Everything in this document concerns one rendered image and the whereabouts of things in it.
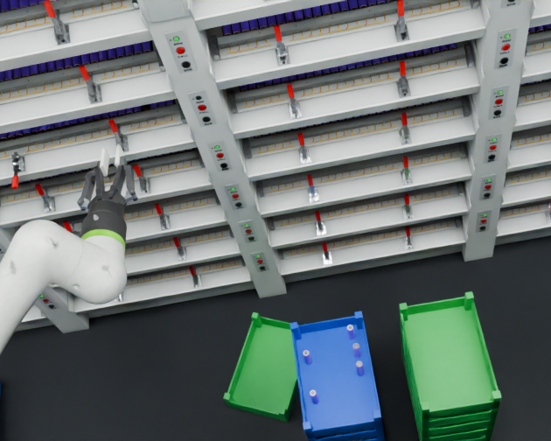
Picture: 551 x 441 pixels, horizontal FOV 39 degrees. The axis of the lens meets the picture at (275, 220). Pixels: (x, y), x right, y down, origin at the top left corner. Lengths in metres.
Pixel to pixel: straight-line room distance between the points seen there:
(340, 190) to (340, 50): 0.56
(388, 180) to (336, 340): 0.47
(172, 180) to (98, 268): 0.62
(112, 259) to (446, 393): 1.01
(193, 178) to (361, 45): 0.60
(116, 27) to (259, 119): 0.44
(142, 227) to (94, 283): 0.76
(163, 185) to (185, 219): 0.19
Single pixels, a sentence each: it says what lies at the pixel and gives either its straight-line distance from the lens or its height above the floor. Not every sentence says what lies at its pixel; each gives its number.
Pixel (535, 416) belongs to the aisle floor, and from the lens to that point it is 2.47.
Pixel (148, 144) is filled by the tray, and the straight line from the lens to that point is 1.93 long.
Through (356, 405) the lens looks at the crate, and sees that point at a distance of 2.12.
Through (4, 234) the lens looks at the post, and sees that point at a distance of 2.26.
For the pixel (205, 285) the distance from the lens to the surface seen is 2.54.
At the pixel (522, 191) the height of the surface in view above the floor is 0.33.
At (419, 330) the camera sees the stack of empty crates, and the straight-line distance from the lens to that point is 2.19.
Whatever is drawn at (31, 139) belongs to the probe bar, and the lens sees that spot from 2.01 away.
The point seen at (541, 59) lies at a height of 0.90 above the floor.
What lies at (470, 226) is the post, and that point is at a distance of 2.45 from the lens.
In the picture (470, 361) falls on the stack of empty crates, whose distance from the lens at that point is 2.16.
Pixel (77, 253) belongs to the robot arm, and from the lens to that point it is 1.50.
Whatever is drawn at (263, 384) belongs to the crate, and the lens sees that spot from 2.51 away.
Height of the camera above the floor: 2.33
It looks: 57 degrees down
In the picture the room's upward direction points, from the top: 17 degrees counter-clockwise
